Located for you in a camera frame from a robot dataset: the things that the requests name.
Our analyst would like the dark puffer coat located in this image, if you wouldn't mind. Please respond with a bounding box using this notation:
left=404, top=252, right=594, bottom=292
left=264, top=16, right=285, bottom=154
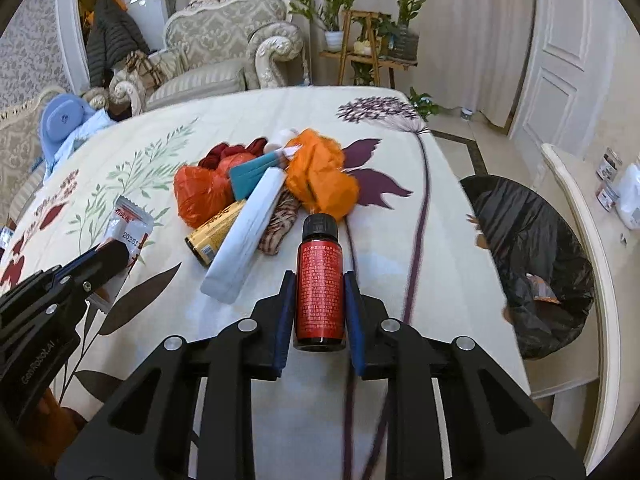
left=86, top=0, right=151, bottom=88

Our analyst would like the tall plant in dark pot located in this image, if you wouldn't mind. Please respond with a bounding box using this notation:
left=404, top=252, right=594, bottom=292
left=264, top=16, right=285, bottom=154
left=385, top=0, right=436, bottom=61

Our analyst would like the white panelled door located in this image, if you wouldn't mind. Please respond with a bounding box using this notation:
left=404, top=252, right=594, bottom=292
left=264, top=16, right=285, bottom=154
left=507, top=0, right=636, bottom=171

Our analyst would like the bin with black bag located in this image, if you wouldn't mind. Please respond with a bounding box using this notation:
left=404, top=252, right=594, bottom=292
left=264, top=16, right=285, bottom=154
left=459, top=175, right=595, bottom=361

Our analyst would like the cream side table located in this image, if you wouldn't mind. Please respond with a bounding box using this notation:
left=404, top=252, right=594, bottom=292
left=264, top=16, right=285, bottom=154
left=527, top=142, right=640, bottom=471

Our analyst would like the plant in white pot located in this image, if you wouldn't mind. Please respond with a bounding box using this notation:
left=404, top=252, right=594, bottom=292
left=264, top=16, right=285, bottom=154
left=289, top=0, right=356, bottom=53

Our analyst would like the wooden plant stand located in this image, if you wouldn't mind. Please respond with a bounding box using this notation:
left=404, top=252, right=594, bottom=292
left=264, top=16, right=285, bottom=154
left=320, top=9, right=418, bottom=88

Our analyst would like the orange wrapper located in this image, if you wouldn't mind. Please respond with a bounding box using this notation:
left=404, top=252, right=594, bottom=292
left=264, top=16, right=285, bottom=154
left=525, top=274, right=561, bottom=305

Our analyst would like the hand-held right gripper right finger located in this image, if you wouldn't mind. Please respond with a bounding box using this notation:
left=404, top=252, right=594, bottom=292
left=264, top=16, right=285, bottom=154
left=342, top=270, right=586, bottom=480

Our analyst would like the light blue cloth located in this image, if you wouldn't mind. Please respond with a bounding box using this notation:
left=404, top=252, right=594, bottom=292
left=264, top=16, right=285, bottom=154
left=42, top=107, right=113, bottom=181

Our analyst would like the white standing air conditioner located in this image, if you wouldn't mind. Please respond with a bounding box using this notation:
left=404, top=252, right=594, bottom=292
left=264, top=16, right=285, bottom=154
left=119, top=0, right=173, bottom=53

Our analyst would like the blue round cushion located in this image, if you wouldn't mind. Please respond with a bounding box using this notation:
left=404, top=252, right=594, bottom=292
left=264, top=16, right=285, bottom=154
left=41, top=92, right=87, bottom=143

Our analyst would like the dark bottle with red label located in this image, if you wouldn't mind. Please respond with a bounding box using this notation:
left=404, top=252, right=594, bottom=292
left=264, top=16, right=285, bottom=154
left=292, top=212, right=347, bottom=352

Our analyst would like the yellow labelled bottle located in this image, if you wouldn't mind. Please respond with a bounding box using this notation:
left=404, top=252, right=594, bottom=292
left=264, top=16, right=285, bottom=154
left=184, top=200, right=247, bottom=268

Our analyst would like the small white bottle red cap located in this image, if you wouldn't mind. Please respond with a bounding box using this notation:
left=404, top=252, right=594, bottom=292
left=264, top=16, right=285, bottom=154
left=264, top=128, right=303, bottom=161

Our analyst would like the ornate beige armchair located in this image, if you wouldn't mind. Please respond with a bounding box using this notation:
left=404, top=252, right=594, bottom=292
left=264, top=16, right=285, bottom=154
left=109, top=0, right=307, bottom=113

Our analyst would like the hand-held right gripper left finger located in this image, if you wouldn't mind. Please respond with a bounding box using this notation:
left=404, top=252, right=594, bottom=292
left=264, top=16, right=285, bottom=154
left=57, top=270, right=296, bottom=480

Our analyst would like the plaid blanket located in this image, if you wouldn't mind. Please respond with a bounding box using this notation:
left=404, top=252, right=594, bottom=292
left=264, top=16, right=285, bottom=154
left=122, top=50, right=173, bottom=86

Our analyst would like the red-orange plastic bag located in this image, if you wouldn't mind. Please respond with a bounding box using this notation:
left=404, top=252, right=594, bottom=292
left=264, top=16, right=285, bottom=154
left=173, top=152, right=251, bottom=229

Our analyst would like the beige curtain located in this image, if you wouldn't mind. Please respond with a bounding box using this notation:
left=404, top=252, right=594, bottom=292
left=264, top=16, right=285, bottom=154
left=170, top=0, right=536, bottom=111

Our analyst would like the white plastic bottle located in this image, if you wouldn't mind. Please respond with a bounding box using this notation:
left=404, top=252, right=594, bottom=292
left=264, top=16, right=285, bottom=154
left=615, top=162, right=640, bottom=231

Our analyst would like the teal packet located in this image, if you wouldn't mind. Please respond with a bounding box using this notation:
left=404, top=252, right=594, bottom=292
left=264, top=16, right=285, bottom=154
left=229, top=152, right=281, bottom=200

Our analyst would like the long white packet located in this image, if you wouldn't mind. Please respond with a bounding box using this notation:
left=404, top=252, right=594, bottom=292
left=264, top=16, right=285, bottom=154
left=200, top=166, right=287, bottom=305

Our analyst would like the orange plastic bag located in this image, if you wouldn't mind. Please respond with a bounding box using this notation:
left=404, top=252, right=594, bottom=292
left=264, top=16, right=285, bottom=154
left=284, top=128, right=361, bottom=222

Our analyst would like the leafy floor plant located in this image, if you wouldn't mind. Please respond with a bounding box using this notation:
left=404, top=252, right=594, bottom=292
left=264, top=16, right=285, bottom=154
left=406, top=87, right=443, bottom=121

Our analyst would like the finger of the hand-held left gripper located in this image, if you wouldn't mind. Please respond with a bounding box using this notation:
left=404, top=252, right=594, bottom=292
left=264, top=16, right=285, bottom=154
left=30, top=242, right=132, bottom=311

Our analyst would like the patterned beige sofa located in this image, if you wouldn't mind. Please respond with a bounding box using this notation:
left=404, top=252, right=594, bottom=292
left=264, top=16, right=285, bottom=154
left=0, top=85, right=68, bottom=221

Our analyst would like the brown patterned wrapper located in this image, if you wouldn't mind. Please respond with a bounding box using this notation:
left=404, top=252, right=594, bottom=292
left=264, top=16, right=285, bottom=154
left=257, top=190, right=302, bottom=257

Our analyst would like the white and red sachet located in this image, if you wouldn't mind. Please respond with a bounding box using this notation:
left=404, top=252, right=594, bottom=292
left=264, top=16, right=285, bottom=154
left=85, top=196, right=152, bottom=317

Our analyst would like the dark red cloth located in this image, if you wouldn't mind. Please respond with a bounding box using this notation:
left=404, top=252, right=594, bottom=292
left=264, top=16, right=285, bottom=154
left=198, top=137, right=268, bottom=171

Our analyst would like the dark glass jar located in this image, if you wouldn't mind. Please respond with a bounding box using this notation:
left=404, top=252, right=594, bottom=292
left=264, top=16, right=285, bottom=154
left=595, top=180, right=621, bottom=211
left=596, top=147, right=623, bottom=181

